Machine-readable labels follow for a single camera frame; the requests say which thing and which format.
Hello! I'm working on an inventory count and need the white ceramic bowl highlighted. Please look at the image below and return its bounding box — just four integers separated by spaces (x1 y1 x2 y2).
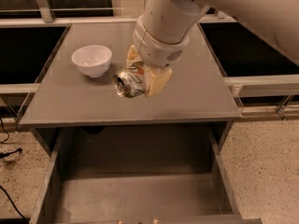
71 45 112 77

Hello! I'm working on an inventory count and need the open grey top drawer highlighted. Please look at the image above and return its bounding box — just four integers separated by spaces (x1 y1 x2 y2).
30 125 263 224

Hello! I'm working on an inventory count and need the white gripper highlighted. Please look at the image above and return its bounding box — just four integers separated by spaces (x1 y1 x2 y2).
126 17 189 97

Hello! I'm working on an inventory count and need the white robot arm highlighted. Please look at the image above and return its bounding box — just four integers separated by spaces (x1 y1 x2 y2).
127 0 299 97

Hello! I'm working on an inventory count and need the black floor cable lower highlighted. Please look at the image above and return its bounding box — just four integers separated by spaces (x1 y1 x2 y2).
0 185 28 220

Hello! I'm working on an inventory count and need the metal railing frame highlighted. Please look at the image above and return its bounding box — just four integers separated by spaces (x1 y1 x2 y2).
0 0 299 123

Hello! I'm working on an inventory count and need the black cable on floor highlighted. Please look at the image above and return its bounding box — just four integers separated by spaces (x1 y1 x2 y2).
0 118 23 160

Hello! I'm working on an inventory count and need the grey cabinet with top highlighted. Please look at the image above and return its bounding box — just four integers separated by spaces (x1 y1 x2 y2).
21 22 240 155

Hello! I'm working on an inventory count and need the crushed 7up soda can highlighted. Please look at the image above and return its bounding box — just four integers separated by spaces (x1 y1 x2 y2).
113 63 146 98

